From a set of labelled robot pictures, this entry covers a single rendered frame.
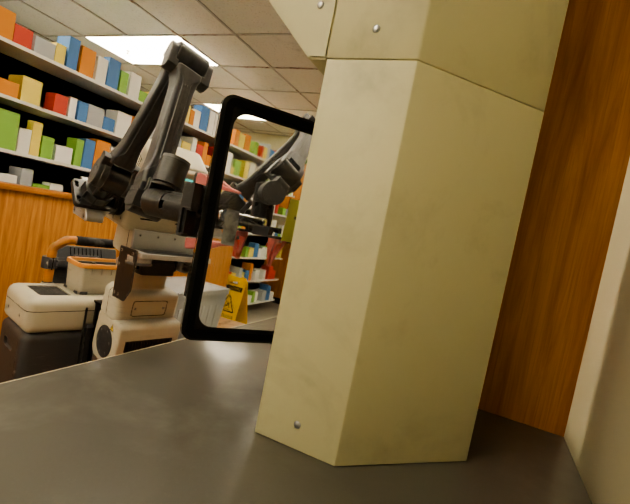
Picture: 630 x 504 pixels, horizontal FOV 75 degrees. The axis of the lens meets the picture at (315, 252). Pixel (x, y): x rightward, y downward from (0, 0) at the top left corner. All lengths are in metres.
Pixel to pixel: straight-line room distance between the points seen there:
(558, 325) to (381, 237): 0.45
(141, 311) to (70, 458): 1.00
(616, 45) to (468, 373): 0.61
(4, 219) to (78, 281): 0.88
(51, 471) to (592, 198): 0.84
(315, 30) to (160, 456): 0.52
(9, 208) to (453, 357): 2.27
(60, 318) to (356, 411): 1.30
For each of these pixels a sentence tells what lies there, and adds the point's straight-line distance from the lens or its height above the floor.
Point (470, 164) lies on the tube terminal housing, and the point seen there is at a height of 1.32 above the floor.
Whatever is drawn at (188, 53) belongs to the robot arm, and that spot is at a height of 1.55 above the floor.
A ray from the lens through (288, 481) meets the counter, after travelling 0.50.
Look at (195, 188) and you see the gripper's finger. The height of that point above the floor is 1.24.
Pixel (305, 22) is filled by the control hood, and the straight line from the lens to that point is 0.58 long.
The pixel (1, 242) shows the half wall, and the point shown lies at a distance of 2.53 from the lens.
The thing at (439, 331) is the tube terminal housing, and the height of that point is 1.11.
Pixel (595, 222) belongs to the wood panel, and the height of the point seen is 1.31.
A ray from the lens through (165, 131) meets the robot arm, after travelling 0.99.
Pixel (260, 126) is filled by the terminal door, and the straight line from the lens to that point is 0.71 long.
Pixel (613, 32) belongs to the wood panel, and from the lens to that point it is 0.93.
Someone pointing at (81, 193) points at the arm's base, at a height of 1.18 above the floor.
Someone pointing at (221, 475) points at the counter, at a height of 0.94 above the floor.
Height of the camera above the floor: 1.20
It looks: 3 degrees down
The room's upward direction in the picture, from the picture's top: 11 degrees clockwise
